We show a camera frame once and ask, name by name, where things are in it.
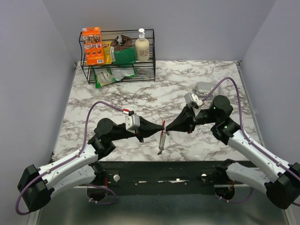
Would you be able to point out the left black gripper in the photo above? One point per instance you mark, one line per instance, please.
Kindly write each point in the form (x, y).
(146, 129)

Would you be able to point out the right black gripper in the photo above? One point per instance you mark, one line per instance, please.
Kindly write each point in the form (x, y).
(186, 122)

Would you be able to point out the red carabiner keyring with chain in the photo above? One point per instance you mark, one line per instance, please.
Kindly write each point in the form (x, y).
(163, 135)

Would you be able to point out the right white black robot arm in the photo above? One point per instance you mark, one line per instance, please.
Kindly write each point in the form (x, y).
(275, 177)

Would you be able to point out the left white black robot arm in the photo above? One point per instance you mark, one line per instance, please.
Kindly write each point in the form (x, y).
(38, 185)

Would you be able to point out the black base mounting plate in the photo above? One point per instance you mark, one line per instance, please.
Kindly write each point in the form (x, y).
(150, 178)

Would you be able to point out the white green pouch bag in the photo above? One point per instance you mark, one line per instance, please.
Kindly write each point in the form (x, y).
(122, 72)

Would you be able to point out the green white snack bag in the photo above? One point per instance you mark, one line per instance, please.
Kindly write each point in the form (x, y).
(103, 77)

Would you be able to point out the brown green coffee bag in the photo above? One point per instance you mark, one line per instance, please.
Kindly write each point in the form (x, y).
(122, 50)

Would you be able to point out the cream soap pump bottle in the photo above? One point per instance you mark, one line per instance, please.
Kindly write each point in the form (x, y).
(142, 46)

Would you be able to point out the orange product box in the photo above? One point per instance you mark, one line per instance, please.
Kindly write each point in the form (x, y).
(93, 46)

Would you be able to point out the yellow snack bag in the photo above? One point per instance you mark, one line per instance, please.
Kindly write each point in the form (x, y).
(106, 51)

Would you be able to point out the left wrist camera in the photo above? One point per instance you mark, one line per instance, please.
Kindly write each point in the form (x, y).
(132, 122)

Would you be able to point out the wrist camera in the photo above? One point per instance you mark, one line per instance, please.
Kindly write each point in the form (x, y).
(193, 101)
(132, 122)

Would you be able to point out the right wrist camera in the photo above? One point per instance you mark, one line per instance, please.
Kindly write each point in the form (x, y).
(193, 101)

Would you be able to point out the black wire shelf rack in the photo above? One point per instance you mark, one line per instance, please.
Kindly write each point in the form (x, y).
(144, 71)

